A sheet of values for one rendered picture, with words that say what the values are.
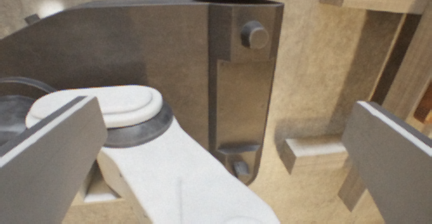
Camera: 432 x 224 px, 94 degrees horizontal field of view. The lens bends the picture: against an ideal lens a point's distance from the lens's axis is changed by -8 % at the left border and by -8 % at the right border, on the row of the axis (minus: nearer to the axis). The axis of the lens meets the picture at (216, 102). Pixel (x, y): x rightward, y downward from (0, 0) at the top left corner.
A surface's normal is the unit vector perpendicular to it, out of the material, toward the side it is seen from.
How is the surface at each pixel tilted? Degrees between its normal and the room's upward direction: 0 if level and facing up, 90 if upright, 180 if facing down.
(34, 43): 0
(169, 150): 90
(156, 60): 0
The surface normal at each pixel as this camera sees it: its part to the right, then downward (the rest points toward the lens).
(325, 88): 0.18, 0.50
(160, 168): 0.01, -0.86
